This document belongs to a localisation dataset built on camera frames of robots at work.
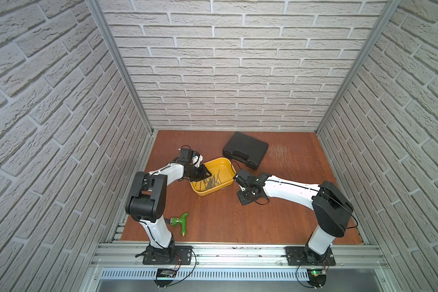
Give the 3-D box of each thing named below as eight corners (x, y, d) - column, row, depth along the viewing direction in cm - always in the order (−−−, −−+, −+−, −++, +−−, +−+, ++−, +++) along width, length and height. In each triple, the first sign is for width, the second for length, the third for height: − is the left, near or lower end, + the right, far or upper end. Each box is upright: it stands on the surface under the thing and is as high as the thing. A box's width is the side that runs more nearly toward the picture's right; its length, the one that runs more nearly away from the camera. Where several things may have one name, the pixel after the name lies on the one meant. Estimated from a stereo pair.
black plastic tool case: (221, 155, 109) (221, 149, 105) (237, 134, 120) (237, 129, 116) (254, 172, 101) (256, 167, 97) (268, 149, 112) (270, 143, 108)
